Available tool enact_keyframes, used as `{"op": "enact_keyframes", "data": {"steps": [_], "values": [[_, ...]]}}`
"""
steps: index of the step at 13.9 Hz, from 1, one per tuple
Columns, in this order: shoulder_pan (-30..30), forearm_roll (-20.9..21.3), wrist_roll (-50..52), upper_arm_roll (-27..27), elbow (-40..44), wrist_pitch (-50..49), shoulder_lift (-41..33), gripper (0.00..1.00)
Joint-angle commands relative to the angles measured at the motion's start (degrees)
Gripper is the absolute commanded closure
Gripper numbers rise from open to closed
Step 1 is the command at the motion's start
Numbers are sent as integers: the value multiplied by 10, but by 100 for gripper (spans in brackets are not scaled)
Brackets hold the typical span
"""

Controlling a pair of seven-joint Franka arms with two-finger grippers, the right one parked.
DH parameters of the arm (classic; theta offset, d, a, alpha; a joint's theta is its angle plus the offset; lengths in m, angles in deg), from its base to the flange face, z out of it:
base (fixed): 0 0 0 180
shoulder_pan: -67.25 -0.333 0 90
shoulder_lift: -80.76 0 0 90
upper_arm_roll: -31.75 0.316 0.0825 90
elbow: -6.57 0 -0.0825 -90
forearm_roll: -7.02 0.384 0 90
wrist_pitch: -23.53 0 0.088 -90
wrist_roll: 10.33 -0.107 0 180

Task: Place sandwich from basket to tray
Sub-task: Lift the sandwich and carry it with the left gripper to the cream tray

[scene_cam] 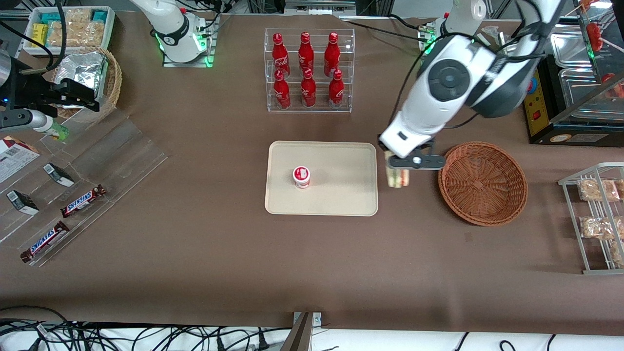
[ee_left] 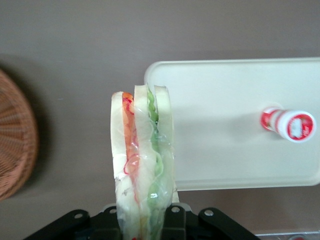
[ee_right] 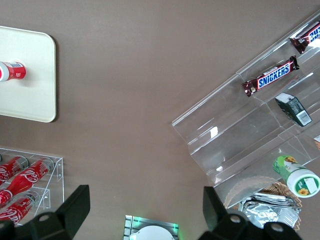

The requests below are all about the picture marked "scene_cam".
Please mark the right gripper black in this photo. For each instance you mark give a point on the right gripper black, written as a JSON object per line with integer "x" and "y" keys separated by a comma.
{"x": 30, "y": 91}

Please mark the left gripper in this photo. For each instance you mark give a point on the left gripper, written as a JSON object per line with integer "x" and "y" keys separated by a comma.
{"x": 380, "y": 146}

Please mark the triangle sandwich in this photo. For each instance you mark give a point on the triangle sandwich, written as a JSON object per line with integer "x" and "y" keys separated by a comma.
{"x": 396, "y": 179}

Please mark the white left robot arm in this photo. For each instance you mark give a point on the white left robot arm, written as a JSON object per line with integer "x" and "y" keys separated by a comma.
{"x": 448, "y": 78}

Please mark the light wicker basket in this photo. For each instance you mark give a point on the light wicker basket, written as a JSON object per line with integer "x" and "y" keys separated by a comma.
{"x": 114, "y": 83}

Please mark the cream plastic tray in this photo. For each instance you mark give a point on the cream plastic tray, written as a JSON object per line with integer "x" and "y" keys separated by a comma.
{"x": 336, "y": 195}

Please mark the brown wicker basket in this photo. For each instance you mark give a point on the brown wicker basket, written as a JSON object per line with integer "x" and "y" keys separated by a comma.
{"x": 482, "y": 195}

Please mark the metal warmer tray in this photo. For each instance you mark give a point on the metal warmer tray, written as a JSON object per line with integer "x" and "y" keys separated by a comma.
{"x": 585, "y": 87}
{"x": 568, "y": 48}

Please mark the silver foil bag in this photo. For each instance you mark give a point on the silver foil bag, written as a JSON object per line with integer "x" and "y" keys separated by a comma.
{"x": 83, "y": 68}

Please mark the small green package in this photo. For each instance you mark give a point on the small green package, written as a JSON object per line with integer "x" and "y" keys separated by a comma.
{"x": 59, "y": 132}

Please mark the clear bag of puffed snacks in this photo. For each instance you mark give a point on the clear bag of puffed snacks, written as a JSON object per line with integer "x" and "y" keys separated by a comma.
{"x": 78, "y": 18}
{"x": 598, "y": 228}
{"x": 621, "y": 187}
{"x": 597, "y": 190}
{"x": 618, "y": 254}
{"x": 63, "y": 35}
{"x": 93, "y": 34}

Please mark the red cola bottle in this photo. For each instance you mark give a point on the red cola bottle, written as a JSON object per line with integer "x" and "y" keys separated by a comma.
{"x": 336, "y": 92}
{"x": 308, "y": 92}
{"x": 279, "y": 53}
{"x": 332, "y": 53}
{"x": 305, "y": 53}
{"x": 282, "y": 95}

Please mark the yellow snack pack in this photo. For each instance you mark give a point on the yellow snack pack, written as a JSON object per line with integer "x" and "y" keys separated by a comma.
{"x": 39, "y": 35}

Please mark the clear acrylic bottle rack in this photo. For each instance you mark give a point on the clear acrylic bottle rack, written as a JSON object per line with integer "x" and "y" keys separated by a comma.
{"x": 319, "y": 108}

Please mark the white storage bin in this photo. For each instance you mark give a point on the white storage bin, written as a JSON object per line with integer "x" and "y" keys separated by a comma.
{"x": 109, "y": 29}

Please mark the clear acrylic display stand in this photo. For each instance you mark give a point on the clear acrylic display stand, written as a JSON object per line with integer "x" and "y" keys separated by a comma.
{"x": 122, "y": 156}

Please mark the teal snack pack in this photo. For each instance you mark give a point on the teal snack pack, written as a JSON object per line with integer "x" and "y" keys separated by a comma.
{"x": 49, "y": 18}
{"x": 99, "y": 15}

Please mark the small black white pack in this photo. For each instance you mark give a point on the small black white pack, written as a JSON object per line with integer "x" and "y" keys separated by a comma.
{"x": 22, "y": 202}
{"x": 58, "y": 174}

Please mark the white carton with barcode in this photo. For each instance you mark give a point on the white carton with barcode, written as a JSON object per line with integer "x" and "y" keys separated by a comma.
{"x": 17, "y": 161}

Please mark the white cup with red label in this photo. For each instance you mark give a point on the white cup with red label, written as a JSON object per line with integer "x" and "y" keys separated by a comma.
{"x": 302, "y": 178}

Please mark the Snickers chocolate bar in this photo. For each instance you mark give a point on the Snickers chocolate bar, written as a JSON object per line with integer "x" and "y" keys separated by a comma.
{"x": 83, "y": 201}
{"x": 45, "y": 242}

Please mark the clear plastic wrapper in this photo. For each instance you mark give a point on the clear plastic wrapper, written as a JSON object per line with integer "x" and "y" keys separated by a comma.
{"x": 490, "y": 31}

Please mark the black food warmer appliance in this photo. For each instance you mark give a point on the black food warmer appliance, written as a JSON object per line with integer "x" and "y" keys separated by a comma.
{"x": 560, "y": 131}

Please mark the brown table cloth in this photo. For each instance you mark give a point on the brown table cloth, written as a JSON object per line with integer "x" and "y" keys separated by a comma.
{"x": 195, "y": 273}

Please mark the red sausage on skewer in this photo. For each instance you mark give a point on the red sausage on skewer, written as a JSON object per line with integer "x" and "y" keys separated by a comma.
{"x": 612, "y": 83}
{"x": 594, "y": 35}

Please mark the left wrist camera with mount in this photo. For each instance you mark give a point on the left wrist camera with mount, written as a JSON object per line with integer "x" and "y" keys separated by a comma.
{"x": 429, "y": 162}

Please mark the silver aluminium frame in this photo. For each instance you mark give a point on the silver aluminium frame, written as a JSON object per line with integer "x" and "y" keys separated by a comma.
{"x": 317, "y": 6}

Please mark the metal bracket post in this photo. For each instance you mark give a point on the metal bracket post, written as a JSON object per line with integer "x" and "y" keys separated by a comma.
{"x": 302, "y": 336}

